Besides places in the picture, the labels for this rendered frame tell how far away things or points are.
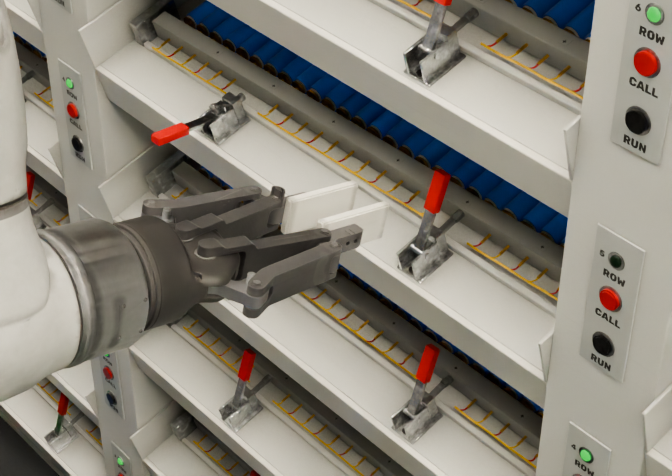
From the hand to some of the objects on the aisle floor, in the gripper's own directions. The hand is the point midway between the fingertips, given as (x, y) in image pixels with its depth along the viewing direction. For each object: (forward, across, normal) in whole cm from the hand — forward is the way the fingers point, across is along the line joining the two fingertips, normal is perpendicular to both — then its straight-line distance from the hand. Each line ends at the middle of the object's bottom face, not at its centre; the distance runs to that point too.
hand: (336, 217), depth 110 cm
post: (+42, +21, -93) cm, 104 cm away
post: (+42, -49, -93) cm, 113 cm away
